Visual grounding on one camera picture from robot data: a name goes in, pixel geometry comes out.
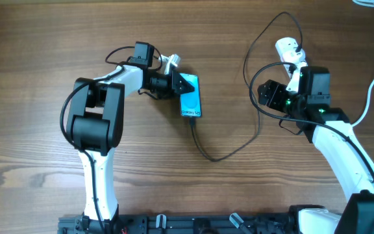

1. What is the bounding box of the blue screen smartphone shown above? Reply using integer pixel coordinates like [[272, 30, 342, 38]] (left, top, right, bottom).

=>
[[180, 73, 202, 118]]

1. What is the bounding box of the white power strip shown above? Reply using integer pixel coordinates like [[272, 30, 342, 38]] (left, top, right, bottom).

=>
[[275, 36, 308, 79]]

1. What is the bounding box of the black usb charging cable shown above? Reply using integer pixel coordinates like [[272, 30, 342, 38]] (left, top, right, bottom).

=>
[[188, 11, 305, 163]]

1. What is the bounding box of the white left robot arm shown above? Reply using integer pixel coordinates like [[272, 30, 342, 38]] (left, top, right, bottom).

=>
[[58, 42, 202, 233]]

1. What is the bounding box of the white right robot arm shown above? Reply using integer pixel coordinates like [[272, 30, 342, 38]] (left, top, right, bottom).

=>
[[249, 65, 374, 233]]

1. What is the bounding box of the white usb wall charger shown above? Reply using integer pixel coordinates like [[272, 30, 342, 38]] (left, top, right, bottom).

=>
[[279, 48, 306, 64]]

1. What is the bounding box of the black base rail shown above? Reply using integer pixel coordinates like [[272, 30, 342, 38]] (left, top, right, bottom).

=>
[[57, 213, 299, 234]]

